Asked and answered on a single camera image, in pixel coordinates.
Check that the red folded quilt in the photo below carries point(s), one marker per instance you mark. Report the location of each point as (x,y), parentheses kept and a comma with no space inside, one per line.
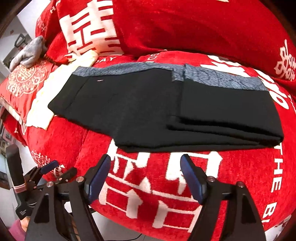
(246,32)

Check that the grey cloth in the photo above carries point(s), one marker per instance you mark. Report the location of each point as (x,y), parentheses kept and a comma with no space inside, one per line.
(29,55)

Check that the red embroidered pillow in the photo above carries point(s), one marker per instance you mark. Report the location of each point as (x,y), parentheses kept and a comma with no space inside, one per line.
(19,89)

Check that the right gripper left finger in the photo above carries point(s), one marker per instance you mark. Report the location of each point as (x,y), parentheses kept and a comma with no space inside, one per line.
(62,211)

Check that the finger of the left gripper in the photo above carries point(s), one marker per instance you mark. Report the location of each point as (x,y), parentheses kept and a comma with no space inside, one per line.
(35,174)
(64,178)

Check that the cream towel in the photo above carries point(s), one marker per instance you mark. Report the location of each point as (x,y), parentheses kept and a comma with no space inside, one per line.
(40,115)

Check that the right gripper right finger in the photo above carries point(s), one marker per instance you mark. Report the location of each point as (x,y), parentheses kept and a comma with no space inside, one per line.
(242,220)

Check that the person's left hand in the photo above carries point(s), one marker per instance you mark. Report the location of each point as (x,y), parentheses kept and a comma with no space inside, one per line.
(24,223)

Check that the red bed cover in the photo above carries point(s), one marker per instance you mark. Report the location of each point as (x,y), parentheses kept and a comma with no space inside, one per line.
(147,192)

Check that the black pants with patterned trim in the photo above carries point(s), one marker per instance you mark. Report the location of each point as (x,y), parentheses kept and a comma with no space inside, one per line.
(168,107)

